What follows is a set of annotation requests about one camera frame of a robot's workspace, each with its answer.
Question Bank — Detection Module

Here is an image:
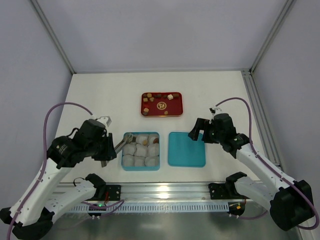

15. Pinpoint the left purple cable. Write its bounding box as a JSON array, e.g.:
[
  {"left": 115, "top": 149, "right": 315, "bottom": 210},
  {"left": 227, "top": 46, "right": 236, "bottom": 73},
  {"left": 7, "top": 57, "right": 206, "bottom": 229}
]
[{"left": 6, "top": 101, "right": 125, "bottom": 237}]

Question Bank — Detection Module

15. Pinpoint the teal box with paper cups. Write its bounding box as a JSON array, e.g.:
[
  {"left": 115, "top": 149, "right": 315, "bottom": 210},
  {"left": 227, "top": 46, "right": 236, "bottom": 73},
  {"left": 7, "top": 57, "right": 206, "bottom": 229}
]
[{"left": 121, "top": 132, "right": 161, "bottom": 172}]

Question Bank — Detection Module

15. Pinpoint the purple cable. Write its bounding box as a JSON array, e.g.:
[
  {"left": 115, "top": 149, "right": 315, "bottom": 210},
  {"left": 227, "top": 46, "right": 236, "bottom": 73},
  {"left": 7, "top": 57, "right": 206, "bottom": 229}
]
[
  {"left": 6, "top": 101, "right": 125, "bottom": 237},
  {"left": 209, "top": 97, "right": 316, "bottom": 230}
]

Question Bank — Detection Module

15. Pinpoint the red rectangular tray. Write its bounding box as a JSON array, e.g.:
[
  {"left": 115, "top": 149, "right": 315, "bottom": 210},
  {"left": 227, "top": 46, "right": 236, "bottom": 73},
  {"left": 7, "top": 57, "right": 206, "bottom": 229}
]
[{"left": 140, "top": 92, "right": 184, "bottom": 117}]

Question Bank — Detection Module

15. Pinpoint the aluminium mounting rail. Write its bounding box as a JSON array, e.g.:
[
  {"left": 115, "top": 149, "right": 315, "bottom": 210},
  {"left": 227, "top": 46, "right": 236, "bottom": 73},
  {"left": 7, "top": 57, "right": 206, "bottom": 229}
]
[{"left": 49, "top": 181, "right": 301, "bottom": 204}]

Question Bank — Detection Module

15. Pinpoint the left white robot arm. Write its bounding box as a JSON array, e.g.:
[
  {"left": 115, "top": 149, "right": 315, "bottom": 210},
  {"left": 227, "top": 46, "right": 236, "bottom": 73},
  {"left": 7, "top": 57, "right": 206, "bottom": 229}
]
[{"left": 0, "top": 116, "right": 120, "bottom": 240}]

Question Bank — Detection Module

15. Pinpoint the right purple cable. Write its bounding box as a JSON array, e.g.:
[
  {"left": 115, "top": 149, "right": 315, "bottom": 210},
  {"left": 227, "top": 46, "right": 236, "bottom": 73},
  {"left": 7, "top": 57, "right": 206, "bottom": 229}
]
[{"left": 209, "top": 97, "right": 316, "bottom": 230}]

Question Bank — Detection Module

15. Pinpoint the cream white chocolate cube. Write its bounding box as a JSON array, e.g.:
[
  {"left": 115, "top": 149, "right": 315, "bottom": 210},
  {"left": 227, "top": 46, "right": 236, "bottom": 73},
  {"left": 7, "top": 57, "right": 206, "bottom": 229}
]
[{"left": 167, "top": 94, "right": 174, "bottom": 100}]

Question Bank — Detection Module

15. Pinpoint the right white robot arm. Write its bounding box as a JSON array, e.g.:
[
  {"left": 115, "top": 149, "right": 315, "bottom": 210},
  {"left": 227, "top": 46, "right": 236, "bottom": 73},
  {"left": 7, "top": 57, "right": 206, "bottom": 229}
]
[{"left": 188, "top": 112, "right": 316, "bottom": 231}]

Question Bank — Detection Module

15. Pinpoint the teal box lid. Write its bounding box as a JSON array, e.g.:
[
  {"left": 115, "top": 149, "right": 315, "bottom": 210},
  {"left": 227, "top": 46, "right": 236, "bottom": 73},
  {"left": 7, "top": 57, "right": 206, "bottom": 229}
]
[{"left": 167, "top": 132, "right": 206, "bottom": 168}]

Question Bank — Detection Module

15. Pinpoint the white slotted cable duct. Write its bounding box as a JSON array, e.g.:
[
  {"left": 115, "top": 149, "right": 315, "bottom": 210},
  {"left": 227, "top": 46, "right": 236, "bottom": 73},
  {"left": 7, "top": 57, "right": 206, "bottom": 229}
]
[{"left": 68, "top": 202, "right": 229, "bottom": 214}]

